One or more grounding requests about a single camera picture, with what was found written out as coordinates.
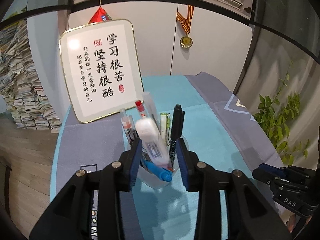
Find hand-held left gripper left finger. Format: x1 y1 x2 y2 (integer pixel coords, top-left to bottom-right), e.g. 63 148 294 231
29 137 143 240

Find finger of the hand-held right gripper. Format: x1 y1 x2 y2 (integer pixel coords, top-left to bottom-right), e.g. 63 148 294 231
259 163 286 175
252 168 281 185

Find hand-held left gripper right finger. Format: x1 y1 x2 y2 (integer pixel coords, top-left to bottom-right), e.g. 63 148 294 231
176 137 293 240

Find translucent plastic cup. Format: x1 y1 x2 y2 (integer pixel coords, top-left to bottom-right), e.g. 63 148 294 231
122 129 188 190

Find blue pen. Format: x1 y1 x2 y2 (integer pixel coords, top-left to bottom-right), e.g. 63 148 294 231
143 159 173 182

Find white and purple correction tape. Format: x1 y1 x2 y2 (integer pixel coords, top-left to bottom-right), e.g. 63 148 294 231
135 118 170 167

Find black marker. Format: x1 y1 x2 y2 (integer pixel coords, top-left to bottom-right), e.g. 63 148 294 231
170 104 186 171

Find white and green pen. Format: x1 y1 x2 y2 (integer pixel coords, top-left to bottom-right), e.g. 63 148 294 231
160 112 172 146

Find clear red gel pen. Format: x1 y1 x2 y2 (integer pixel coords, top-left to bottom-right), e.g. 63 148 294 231
120 108 133 131

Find red patterned pen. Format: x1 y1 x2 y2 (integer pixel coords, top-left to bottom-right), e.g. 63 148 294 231
134 100 148 121

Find white eraser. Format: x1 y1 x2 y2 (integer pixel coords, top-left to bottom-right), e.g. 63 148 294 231
143 92 157 121

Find green leafy potted plant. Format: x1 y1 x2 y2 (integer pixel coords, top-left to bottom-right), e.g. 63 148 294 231
252 61 311 166

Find blue and grey tablecloth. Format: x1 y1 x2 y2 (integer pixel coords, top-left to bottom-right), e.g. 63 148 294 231
49 71 292 240

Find white framed calligraphy sign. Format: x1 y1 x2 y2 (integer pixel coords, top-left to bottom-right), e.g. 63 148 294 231
58 18 145 124

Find white lower cabinet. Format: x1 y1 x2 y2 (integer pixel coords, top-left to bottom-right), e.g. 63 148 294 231
26 2 252 78

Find gold medal with striped ribbon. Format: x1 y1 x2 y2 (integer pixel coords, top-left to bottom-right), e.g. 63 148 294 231
176 4 195 49

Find tall stack of papers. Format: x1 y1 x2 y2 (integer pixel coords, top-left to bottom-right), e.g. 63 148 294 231
0 19 62 134

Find red hanging ornament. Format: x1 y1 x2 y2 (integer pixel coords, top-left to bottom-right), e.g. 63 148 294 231
87 6 113 24

